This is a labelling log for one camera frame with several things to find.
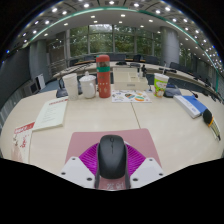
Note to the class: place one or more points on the group of ceiling lights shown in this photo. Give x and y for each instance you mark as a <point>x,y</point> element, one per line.
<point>86,5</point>

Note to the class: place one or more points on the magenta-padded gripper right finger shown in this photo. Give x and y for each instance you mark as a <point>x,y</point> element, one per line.
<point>148,170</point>

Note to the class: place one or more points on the red and white magazine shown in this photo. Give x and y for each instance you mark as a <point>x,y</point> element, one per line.
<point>22,141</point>

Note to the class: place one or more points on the dark pouch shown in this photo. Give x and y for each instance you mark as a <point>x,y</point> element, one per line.
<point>172,91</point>

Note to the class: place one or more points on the white leaning board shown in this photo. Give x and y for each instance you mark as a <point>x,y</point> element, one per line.
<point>40,81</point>

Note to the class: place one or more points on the long curved conference table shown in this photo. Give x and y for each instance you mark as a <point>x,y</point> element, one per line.
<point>153,67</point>

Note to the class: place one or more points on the black and yellow folding umbrella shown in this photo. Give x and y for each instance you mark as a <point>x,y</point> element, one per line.
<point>208,117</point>

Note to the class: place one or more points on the blue and white book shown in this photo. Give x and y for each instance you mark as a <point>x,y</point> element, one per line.
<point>191,105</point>

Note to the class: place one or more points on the white paper booklet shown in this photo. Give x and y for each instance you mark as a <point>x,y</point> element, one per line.
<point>51,113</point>

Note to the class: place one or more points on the red thermos bottle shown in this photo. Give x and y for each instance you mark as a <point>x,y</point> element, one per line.
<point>103,80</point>

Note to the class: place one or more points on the pink mouse pad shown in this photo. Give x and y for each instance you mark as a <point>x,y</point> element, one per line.
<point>83,140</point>

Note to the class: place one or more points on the colourful sticker sheet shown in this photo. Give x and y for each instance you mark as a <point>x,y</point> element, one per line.
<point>131,96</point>

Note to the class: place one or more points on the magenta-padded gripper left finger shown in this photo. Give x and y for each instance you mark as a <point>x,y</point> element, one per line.
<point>76,170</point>

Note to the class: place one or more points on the white lidded mug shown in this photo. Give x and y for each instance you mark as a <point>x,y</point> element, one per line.
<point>88,86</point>

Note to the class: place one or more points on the green and white paper cup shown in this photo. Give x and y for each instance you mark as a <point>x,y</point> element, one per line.
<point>161,86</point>

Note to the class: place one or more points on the group of office chairs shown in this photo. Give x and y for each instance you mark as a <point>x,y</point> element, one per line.
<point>116,57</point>

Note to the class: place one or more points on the black computer mouse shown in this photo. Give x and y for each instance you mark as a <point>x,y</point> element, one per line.
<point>112,156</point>

